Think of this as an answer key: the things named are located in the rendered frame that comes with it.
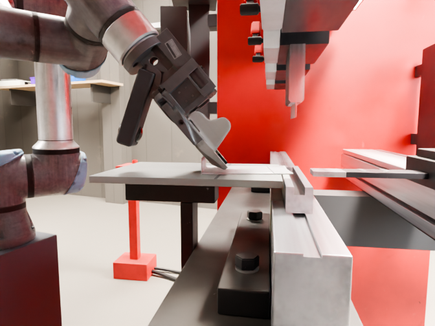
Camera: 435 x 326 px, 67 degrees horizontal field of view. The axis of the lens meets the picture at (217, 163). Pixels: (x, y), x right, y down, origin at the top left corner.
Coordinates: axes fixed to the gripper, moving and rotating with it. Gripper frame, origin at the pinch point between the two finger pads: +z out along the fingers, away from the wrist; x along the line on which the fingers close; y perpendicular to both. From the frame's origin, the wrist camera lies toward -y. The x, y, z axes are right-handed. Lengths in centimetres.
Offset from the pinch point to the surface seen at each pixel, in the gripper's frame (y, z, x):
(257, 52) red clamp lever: 25, -14, 47
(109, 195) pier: -180, -35, 394
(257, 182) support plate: 3.1, 4.5, -9.1
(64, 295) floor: -142, 13, 144
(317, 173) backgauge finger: 10.2, 9.9, -4.1
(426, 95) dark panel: 65, 33, 67
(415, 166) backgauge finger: 22.1, 18.9, -1.9
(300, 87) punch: 15.4, -1.1, -5.9
